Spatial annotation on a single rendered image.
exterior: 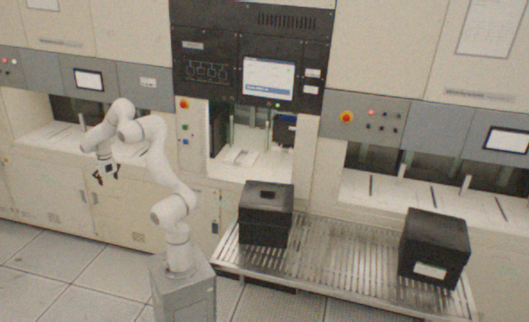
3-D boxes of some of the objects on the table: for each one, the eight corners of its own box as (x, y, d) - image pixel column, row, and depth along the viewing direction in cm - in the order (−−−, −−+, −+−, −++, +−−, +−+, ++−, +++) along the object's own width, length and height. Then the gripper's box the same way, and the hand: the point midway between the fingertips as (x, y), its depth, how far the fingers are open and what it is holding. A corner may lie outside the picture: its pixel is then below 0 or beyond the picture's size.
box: (395, 275, 200) (406, 237, 188) (397, 241, 224) (408, 206, 212) (456, 292, 193) (472, 253, 180) (452, 255, 216) (465, 218, 204)
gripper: (115, 147, 219) (118, 173, 228) (85, 157, 207) (90, 185, 216) (122, 151, 215) (125, 178, 224) (92, 163, 203) (98, 190, 212)
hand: (108, 180), depth 219 cm, fingers open, 8 cm apart
